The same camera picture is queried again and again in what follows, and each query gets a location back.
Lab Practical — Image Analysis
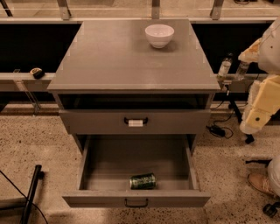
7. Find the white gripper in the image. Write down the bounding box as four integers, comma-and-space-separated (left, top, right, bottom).
238, 38, 280, 134

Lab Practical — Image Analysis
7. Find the green soda can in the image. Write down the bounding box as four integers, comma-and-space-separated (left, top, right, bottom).
129, 173, 157, 190

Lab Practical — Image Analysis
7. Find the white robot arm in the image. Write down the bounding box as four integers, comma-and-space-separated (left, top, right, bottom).
238, 17, 280, 134

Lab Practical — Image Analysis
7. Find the grey drawer cabinet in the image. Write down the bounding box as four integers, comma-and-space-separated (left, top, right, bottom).
48, 19, 219, 147

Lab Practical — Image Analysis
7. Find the open grey middle drawer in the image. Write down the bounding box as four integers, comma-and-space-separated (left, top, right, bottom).
63, 135, 210, 208

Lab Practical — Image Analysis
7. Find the grey top drawer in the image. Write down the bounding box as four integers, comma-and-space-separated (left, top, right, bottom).
59, 109, 210, 135

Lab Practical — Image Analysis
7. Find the right clear water bottle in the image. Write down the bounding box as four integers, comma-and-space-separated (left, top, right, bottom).
235, 61, 249, 81

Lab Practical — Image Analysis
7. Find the clear water bottle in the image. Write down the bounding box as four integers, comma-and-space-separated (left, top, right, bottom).
235, 61, 249, 81
217, 52, 233, 80

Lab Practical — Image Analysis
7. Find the left clear water bottle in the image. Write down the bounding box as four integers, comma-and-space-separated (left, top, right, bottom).
217, 52, 233, 80

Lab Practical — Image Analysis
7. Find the brown shoe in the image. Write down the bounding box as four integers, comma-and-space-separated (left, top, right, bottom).
248, 173, 277, 198

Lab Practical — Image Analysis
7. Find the white ceramic bowl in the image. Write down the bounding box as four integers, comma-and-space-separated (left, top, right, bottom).
145, 24, 174, 49

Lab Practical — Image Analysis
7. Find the black chair caster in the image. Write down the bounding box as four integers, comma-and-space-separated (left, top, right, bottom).
262, 202, 280, 218

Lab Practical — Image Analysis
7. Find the yellow black tape measure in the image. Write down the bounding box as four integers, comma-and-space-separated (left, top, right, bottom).
30, 67, 45, 80

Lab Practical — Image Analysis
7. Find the black pole stand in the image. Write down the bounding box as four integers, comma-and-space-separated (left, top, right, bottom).
20, 164, 44, 224

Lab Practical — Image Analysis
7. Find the black power adapter with cable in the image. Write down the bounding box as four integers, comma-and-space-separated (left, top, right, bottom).
206, 101, 242, 139

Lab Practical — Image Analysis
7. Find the grey metal rail shelf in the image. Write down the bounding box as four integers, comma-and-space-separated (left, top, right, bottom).
0, 73, 55, 92

